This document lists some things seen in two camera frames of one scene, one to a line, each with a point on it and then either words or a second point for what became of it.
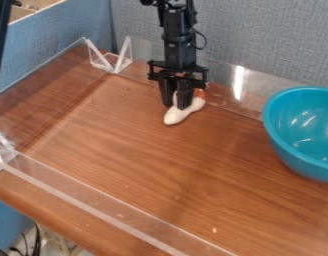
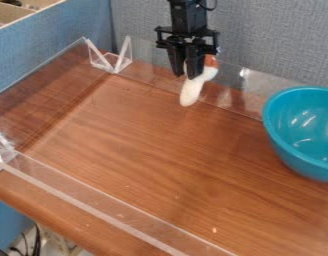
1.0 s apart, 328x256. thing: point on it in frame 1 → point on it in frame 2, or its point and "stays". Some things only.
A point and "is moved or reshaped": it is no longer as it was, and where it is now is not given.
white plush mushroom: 176,114 is moved or reshaped
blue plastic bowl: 299,121 stays
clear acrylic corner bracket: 108,61 stays
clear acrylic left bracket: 4,150 stays
